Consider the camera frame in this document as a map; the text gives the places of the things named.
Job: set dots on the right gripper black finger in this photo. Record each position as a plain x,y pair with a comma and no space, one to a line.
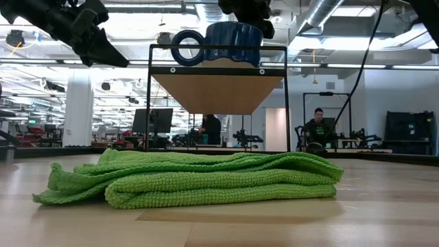
267,29

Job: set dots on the black metal table frame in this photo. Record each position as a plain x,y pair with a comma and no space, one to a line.
394,158

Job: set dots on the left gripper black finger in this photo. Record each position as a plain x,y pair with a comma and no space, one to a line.
99,51

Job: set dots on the standing person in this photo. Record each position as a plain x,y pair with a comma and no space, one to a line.
212,130

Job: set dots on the blue mug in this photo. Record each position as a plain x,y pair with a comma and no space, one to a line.
233,37

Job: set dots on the black tube frame stand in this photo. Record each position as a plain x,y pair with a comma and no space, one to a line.
326,93

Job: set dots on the silver ventilation duct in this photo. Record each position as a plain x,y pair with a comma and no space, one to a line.
319,13

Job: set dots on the wooden shelf with black frame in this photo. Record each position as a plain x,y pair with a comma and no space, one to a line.
216,91

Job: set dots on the black cabinet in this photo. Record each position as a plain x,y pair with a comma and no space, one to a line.
408,130

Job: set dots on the green folded cloth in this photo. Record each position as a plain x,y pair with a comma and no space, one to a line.
205,185

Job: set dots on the black rounded object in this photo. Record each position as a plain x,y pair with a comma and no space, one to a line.
315,148

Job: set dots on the black background robot arm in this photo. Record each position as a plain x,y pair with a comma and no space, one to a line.
363,137
245,139

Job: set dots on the black background monitor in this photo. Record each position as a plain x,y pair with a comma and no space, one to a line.
151,120

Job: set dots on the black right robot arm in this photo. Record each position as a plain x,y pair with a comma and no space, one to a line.
428,17

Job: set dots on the ceiling light strip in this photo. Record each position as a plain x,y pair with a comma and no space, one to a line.
415,67
356,66

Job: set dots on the seated person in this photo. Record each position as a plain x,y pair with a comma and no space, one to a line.
317,132

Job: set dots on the white building column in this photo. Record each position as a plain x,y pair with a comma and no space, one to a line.
78,109

